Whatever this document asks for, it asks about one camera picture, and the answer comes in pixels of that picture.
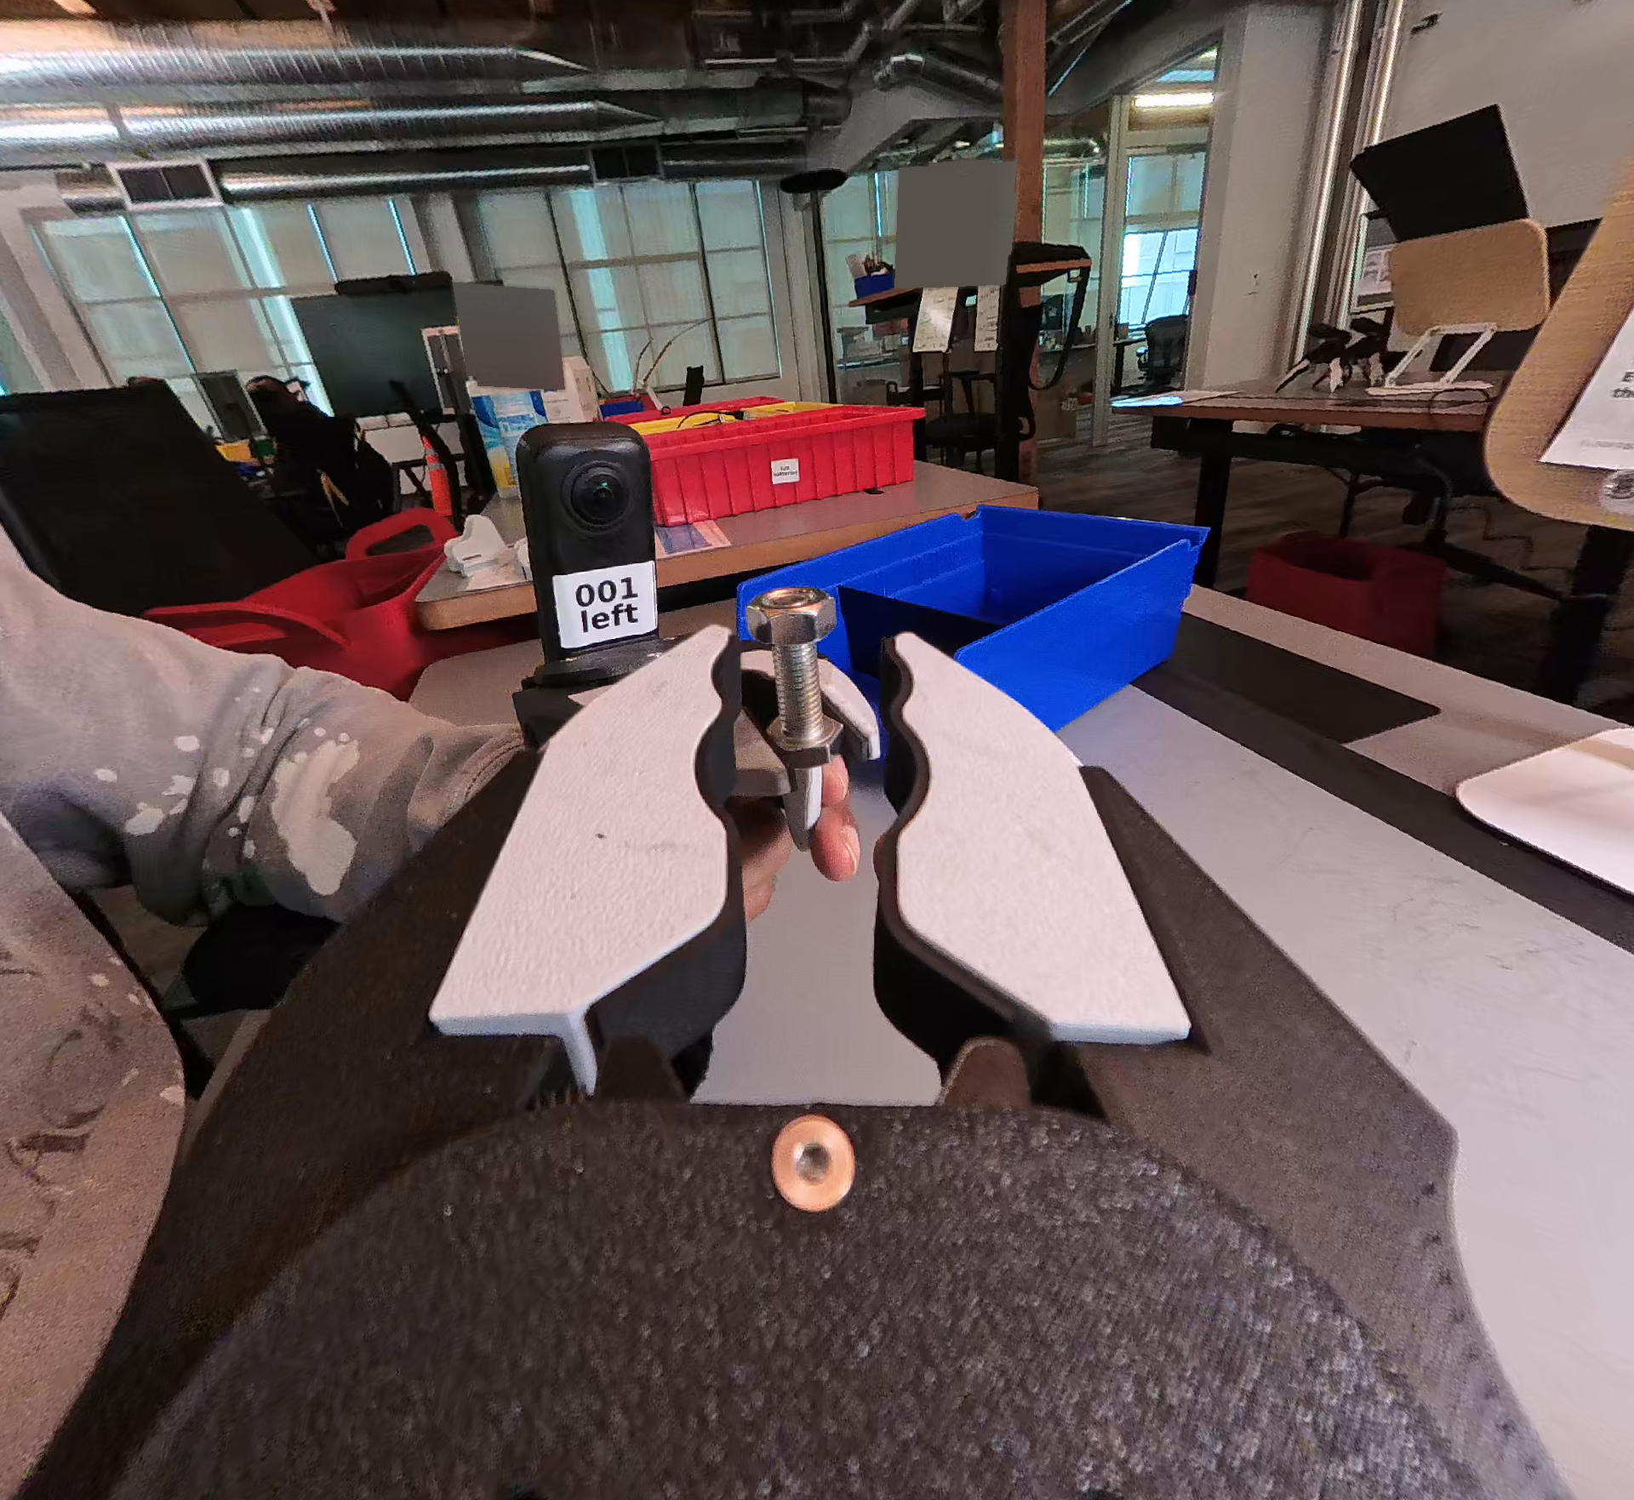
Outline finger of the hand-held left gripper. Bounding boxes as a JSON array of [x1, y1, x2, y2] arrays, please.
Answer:
[[734, 683, 830, 853], [818, 655, 886, 764]]

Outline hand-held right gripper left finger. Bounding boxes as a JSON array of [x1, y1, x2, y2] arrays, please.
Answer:
[[430, 625, 756, 1093]]

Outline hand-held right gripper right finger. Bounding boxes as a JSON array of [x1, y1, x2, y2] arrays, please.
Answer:
[[874, 631, 1195, 1045]]

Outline silver steel bolt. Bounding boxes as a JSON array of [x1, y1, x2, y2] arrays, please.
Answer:
[[744, 585, 845, 762]]

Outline blue plastic bin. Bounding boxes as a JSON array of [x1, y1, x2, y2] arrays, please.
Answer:
[[737, 504, 1211, 736]]

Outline person's left forearm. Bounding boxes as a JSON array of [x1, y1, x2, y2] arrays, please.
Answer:
[[0, 530, 526, 927]]

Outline person's left hand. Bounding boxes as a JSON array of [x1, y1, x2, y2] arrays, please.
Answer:
[[739, 760, 864, 920]]

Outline blue white wipes canister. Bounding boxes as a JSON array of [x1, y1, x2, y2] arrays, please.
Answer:
[[471, 383, 552, 499]]

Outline white plastic gripper part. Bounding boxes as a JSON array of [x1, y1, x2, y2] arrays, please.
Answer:
[[443, 513, 531, 583]]

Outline grey table wooden edge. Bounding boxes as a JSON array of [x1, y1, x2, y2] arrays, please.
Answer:
[[414, 460, 1042, 633]]

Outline yellow plastic tote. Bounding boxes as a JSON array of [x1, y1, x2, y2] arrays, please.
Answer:
[[632, 401, 831, 436]]

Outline red plastic tote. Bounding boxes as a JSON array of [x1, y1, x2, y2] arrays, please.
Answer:
[[644, 401, 927, 527]]

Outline dark display screen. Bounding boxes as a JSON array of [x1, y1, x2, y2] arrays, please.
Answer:
[[292, 273, 459, 419]]

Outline red floor box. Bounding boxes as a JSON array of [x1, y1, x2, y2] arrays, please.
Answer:
[[1245, 530, 1451, 657]]

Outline black mesh office chair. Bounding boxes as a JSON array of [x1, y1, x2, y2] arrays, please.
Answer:
[[0, 381, 322, 621]]

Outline black standing desk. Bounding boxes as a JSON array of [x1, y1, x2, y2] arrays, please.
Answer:
[[849, 242, 1094, 480]]

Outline instruction sheet stand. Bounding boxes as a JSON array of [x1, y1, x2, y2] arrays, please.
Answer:
[[1456, 166, 1634, 899]]

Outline wooden table black legs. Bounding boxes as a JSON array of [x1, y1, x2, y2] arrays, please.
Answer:
[[1111, 377, 1514, 595]]

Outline spare black gripper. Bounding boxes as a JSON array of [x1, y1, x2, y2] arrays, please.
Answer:
[[1278, 319, 1394, 395]]

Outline black board wooden stand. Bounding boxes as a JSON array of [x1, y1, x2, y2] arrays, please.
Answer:
[[1350, 105, 1552, 391]]

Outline red basket with handle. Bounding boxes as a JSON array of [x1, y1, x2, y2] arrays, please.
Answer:
[[143, 508, 531, 698]]

